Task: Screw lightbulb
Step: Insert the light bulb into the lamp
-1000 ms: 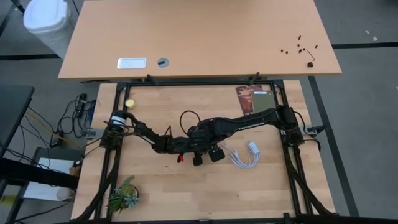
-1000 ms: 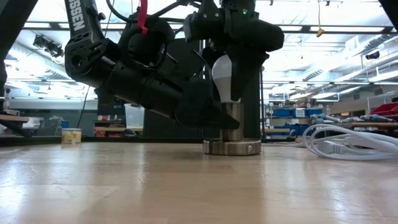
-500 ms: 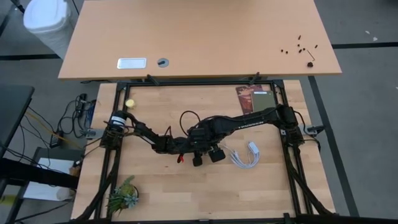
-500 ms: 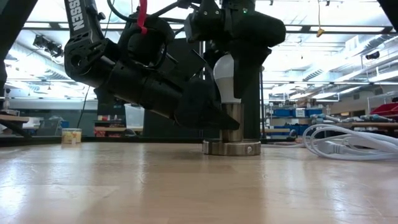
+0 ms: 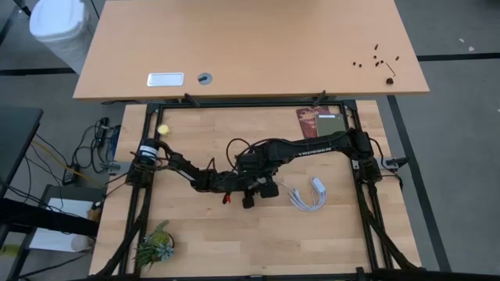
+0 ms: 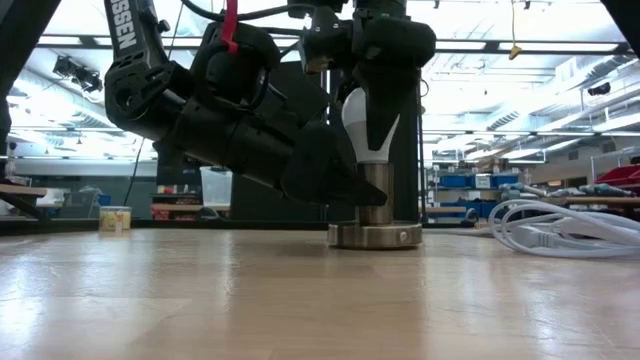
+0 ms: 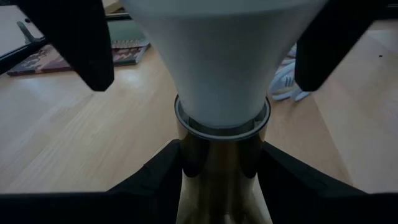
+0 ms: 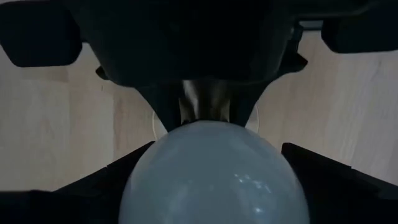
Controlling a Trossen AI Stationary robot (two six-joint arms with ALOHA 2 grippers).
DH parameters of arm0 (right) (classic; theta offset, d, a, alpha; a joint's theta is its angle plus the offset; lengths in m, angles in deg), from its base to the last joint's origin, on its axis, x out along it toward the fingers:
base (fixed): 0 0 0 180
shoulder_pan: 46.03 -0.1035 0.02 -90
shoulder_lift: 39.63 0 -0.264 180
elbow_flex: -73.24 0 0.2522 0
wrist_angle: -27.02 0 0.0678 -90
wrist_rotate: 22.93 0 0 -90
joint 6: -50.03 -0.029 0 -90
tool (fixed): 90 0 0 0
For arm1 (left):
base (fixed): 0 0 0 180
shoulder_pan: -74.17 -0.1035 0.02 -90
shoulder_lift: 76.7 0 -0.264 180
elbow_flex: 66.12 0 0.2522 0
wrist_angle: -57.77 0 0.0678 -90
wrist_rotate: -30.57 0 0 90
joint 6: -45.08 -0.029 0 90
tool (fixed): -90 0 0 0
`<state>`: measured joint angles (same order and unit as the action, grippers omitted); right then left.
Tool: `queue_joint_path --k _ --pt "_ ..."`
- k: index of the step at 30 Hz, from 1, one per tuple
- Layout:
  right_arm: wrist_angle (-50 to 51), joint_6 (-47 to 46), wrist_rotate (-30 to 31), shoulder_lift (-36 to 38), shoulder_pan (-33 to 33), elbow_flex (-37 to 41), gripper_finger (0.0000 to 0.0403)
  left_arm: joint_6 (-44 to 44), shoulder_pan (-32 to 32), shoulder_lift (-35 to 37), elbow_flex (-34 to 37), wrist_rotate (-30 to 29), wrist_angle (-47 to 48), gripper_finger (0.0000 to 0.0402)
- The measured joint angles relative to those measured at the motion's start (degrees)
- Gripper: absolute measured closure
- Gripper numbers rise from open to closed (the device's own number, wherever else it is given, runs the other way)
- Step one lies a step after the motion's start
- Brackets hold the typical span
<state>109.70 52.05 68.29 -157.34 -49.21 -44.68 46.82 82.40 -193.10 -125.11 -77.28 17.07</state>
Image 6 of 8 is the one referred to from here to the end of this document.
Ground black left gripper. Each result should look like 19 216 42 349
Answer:
279 122 388 207

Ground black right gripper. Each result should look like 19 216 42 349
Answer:
352 0 438 153

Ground white lightbulb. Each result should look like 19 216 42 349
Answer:
341 87 402 164

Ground brushed metal lamp socket base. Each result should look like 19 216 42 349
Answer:
327 162 424 250

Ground black vertical pole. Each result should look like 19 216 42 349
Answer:
418 84 427 224

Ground blue storage bin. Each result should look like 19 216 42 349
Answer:
491 173 520 190
439 173 470 190

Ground clear plastic bin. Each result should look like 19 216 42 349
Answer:
199 166 234 207

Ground grey power tool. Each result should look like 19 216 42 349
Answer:
498 182 549 202

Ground black monitor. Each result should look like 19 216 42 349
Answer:
156 159 204 187

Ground long wooden workbench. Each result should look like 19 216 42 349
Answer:
517 196 640 210

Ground small yellow jar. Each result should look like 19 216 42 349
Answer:
98 205 133 233

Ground red storage bin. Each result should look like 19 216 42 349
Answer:
594 164 640 187

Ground black ceiling-mounted device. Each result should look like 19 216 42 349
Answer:
52 54 104 95

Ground wooden workbench with black leg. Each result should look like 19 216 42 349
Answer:
0 183 51 222

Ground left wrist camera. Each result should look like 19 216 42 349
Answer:
259 74 331 129

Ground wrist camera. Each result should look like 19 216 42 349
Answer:
299 4 354 75
259 74 331 129

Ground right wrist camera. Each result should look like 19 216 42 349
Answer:
299 4 354 75

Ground hanging yellow cord connector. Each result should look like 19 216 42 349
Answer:
508 0 524 61

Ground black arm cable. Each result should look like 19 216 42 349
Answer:
180 0 321 24

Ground red strap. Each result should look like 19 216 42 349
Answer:
222 0 240 55

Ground white power cord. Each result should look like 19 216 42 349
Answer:
424 198 640 260

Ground hanging black cable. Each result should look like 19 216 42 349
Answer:
123 0 185 207

